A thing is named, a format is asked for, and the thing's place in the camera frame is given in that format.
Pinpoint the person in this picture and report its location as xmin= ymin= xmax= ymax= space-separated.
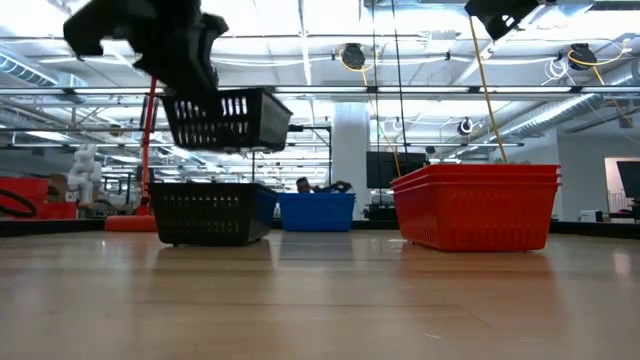
xmin=294 ymin=176 xmax=354 ymax=195

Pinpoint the thin black hanging cable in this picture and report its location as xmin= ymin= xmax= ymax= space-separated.
xmin=370 ymin=0 xmax=382 ymax=206
xmin=390 ymin=0 xmax=409 ymax=156

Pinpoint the black ceiling cable reel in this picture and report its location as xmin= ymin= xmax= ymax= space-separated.
xmin=341 ymin=42 xmax=367 ymax=71
xmin=569 ymin=42 xmax=598 ymax=71

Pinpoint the white square column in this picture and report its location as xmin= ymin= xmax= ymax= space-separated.
xmin=331 ymin=103 xmax=372 ymax=221

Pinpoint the yellow hanging reel cable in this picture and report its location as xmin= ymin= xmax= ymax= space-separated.
xmin=338 ymin=48 xmax=405 ymax=179

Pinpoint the black monitor screen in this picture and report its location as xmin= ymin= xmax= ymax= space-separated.
xmin=365 ymin=151 xmax=432 ymax=190

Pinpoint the silver ribbed ventilation duct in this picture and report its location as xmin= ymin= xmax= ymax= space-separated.
xmin=499 ymin=74 xmax=640 ymax=142

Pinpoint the red pole stand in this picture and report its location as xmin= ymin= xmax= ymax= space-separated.
xmin=103 ymin=77 xmax=159 ymax=233

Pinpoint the large red storage bin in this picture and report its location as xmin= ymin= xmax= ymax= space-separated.
xmin=0 ymin=176 xmax=50 ymax=221

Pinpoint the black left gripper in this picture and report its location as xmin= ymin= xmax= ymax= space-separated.
xmin=137 ymin=0 xmax=229 ymax=96

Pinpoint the grey ceiling ventilation duct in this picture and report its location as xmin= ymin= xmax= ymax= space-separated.
xmin=0 ymin=52 xmax=60 ymax=88

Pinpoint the red slotted plastic basket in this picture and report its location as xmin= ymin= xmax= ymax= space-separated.
xmin=391 ymin=172 xmax=562 ymax=184
xmin=392 ymin=180 xmax=561 ymax=253
xmin=390 ymin=164 xmax=563 ymax=176

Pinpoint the black hose loop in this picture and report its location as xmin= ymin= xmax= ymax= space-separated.
xmin=0 ymin=188 xmax=39 ymax=219

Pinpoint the small red storage bin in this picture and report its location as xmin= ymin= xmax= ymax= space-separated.
xmin=37 ymin=201 xmax=79 ymax=221

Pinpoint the dark wall screen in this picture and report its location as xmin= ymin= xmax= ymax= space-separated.
xmin=615 ymin=160 xmax=640 ymax=201

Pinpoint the large black slotted plastic basket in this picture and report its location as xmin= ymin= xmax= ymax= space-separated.
xmin=160 ymin=87 xmax=294 ymax=154

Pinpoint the yellow hanging cord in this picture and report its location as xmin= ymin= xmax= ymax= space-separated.
xmin=468 ymin=16 xmax=509 ymax=165

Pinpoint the white robot figure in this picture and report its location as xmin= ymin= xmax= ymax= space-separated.
xmin=66 ymin=143 xmax=104 ymax=204

